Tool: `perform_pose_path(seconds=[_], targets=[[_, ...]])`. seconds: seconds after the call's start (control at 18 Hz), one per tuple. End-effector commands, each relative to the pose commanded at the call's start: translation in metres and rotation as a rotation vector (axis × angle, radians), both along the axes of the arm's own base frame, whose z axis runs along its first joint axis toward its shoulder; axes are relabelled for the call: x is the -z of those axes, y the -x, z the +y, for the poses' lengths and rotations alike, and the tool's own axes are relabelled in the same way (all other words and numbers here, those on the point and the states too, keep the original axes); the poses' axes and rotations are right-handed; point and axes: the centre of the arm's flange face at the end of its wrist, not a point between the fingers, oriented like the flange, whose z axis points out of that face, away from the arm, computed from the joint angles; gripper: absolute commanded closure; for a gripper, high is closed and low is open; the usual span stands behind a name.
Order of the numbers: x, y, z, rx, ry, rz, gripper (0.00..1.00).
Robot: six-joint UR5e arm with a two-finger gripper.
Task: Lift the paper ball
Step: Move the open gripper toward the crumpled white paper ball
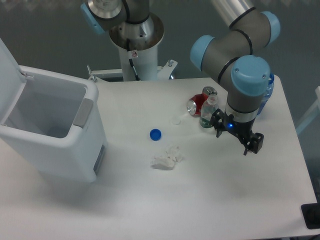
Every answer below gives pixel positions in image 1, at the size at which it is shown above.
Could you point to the white frame at right edge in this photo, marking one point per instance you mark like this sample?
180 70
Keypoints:
311 113

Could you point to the crushed red soda can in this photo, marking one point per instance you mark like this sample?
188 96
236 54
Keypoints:
195 103

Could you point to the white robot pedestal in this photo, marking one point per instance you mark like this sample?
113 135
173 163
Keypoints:
137 65

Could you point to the blue plastic water bottle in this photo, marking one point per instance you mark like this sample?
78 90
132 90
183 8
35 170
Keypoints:
267 93

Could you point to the black device at table edge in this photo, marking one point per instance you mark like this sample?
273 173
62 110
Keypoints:
311 215

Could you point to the white crumpled paper ball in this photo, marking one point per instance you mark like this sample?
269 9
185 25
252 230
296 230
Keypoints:
168 160

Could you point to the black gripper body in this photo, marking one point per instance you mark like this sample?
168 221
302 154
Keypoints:
239 124

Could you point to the white trash bin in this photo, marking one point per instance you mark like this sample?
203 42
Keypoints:
58 128

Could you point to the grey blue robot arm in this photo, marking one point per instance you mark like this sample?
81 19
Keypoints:
229 61

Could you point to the white trash bin lid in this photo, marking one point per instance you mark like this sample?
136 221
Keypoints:
14 83

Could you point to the blue bottle cap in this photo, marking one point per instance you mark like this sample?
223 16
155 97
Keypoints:
155 134

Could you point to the small clear plastic bottle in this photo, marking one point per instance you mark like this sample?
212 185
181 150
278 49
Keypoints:
208 108

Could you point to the white bottle cap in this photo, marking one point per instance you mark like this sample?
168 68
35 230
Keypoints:
175 121

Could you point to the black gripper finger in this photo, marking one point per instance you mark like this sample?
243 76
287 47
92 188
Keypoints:
254 143
217 122

